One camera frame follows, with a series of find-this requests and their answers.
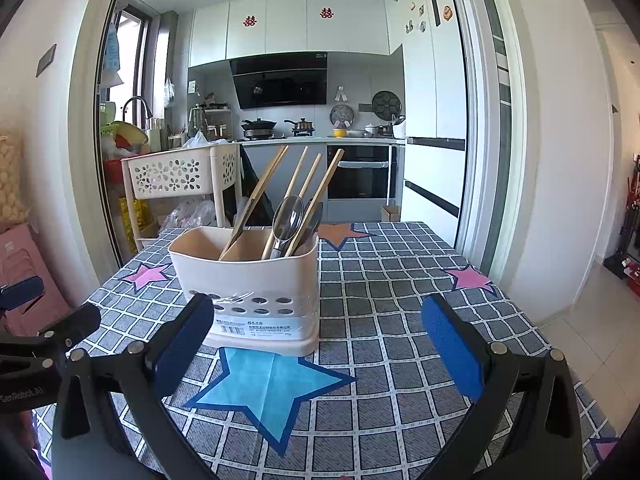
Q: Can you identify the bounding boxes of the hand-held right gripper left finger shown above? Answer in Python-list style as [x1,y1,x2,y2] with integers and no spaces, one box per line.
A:
[50,292,217,478]

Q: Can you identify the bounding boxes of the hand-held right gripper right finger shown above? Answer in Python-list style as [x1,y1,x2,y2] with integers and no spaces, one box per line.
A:
[419,292,585,480]

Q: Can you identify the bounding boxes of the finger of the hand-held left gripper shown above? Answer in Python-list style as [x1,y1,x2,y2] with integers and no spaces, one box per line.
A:
[0,302,101,362]
[0,275,46,313]

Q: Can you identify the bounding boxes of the cream plastic utensil holder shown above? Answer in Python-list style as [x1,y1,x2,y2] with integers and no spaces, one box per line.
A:
[167,226,321,358]

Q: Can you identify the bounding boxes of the black handled metal spoon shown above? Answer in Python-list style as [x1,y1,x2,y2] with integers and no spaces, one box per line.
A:
[292,200,325,256]
[260,194,306,261]

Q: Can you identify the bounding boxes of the pink box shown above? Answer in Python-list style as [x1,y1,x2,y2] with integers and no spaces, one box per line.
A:
[0,224,71,336]

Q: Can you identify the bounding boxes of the grey checked star tablecloth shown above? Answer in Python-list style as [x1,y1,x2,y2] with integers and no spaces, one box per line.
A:
[30,221,621,480]

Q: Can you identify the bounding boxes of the bag of pale balls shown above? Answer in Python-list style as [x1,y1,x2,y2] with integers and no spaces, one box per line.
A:
[0,120,28,223]

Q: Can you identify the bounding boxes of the yellow package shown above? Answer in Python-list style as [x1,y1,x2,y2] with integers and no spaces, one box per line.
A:
[117,197,151,256]

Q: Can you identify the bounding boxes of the clear plastic bag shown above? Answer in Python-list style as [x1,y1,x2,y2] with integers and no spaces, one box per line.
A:
[160,200,221,233]

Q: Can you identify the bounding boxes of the cream perforated trolley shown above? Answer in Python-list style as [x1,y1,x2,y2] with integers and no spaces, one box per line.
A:
[121,142,244,253]

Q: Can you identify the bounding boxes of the grey base cabinet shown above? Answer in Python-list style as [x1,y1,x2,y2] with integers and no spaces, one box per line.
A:
[245,140,401,226]

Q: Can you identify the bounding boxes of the dark cloth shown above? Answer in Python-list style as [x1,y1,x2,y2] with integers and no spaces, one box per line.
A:
[222,144,281,228]

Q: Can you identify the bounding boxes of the green yellow dish basin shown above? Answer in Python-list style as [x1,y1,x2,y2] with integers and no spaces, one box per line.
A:
[100,120,150,158]

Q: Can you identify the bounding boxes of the black built-in oven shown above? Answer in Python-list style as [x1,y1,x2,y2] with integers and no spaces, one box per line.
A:
[326,144,398,201]

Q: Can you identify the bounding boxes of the red floor box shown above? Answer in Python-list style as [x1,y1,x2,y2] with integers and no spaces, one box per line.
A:
[602,255,640,296]

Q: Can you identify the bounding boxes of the dark curved faucet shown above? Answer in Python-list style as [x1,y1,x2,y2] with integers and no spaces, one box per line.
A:
[121,96,153,131]

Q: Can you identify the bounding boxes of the countertop spice rack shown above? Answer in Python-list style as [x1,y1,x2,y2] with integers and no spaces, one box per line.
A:
[190,102,233,141]

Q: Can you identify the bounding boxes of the blue printed hanging bag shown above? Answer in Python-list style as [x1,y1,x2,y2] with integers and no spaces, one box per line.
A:
[101,25,123,88]

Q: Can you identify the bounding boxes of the dark round multi-cup pan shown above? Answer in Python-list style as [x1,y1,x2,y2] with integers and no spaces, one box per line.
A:
[371,90,402,118]

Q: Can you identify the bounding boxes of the round metal steamer rack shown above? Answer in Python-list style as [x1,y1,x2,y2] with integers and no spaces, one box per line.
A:
[329,104,355,128]

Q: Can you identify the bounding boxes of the white refrigerator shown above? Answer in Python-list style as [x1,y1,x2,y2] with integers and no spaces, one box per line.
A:
[395,0,471,248]

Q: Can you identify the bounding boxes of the black range hood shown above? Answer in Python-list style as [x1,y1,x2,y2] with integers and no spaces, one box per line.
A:
[229,51,330,110]

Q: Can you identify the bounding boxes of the white upper cabinets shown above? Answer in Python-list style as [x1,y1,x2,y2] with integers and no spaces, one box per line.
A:
[189,0,391,68]

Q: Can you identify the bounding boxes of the grey sliding door frame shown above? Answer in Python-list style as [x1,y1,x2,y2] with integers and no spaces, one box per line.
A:
[67,0,528,281]

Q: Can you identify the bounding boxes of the black red wall rack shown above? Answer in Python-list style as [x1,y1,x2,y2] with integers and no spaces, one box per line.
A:
[617,152,640,261]

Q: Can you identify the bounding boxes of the grey wall switch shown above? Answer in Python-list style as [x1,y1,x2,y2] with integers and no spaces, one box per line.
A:
[36,44,57,78]

